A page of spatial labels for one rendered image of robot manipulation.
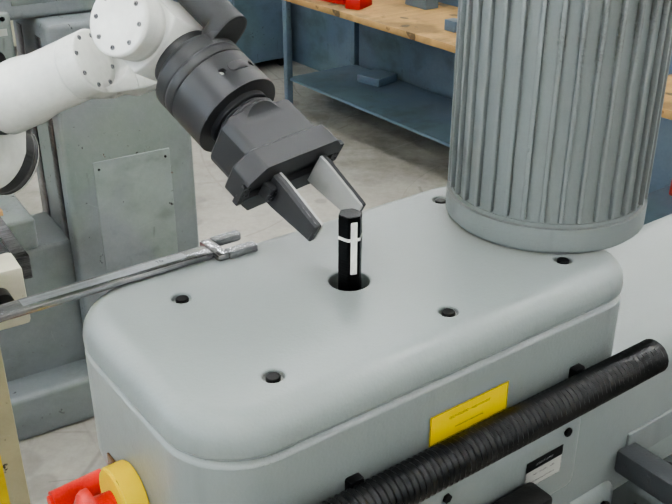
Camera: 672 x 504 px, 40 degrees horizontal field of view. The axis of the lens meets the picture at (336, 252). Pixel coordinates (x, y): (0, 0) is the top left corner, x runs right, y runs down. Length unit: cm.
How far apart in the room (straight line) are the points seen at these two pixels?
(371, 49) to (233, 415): 709
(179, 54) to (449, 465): 42
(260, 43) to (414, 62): 163
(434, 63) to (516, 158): 627
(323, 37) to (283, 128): 740
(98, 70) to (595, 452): 65
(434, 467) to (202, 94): 37
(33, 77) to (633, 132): 57
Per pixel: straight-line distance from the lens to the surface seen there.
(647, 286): 114
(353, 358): 72
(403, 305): 79
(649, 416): 110
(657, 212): 525
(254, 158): 78
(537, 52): 82
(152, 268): 84
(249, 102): 83
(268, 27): 833
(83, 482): 91
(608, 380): 88
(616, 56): 84
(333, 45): 812
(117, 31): 87
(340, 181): 82
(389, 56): 752
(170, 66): 85
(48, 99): 97
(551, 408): 83
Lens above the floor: 229
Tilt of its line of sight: 27 degrees down
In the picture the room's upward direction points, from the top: straight up
